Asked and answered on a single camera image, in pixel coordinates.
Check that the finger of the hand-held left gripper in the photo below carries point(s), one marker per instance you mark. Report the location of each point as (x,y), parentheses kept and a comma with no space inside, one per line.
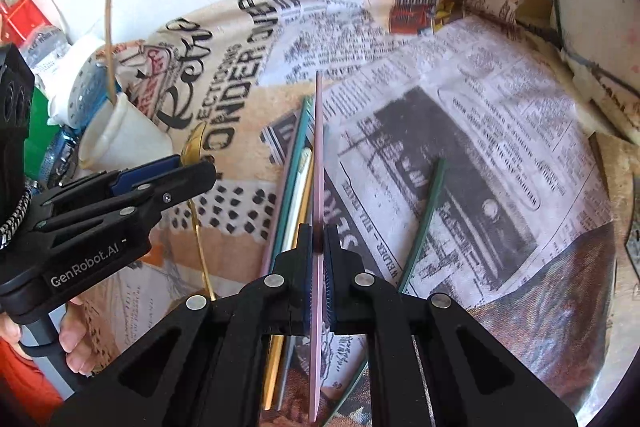
(190,179)
(145,172)

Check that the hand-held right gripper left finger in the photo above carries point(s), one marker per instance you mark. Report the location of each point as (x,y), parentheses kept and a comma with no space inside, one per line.
(306,279)

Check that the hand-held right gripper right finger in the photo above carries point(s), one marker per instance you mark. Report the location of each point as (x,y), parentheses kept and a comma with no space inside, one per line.
(330,279)

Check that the gold spoon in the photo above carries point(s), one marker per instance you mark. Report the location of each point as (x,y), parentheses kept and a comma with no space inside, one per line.
(192,144)

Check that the white cup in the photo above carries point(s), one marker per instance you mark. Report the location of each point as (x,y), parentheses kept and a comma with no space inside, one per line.
(125,132)

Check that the pale pink chopstick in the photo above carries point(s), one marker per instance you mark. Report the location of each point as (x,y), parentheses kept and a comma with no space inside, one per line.
(276,217)

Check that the dark green chopstick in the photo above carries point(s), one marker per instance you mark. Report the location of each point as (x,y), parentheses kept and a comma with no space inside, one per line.
(425,222)

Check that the person's left hand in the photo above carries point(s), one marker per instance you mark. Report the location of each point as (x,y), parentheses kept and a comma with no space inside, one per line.
(77,342)

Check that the white chopstick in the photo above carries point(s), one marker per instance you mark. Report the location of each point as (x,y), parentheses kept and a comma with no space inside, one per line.
(299,187)

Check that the red box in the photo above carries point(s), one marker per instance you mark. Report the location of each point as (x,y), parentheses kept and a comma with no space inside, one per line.
(20,19)

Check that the gold chopstick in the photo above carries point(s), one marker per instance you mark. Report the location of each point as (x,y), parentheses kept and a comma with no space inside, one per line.
(272,372)

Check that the brown wooden chopstick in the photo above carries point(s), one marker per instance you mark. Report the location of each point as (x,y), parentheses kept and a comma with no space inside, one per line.
(108,47)

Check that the newspaper print cloth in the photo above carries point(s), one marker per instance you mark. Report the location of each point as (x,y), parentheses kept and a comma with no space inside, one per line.
(500,132)

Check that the wooden cutting board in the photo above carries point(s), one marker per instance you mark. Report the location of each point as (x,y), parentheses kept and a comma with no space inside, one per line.
(617,172)

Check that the white chipped panel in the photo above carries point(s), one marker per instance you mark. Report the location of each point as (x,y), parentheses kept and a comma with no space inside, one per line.
(585,7)

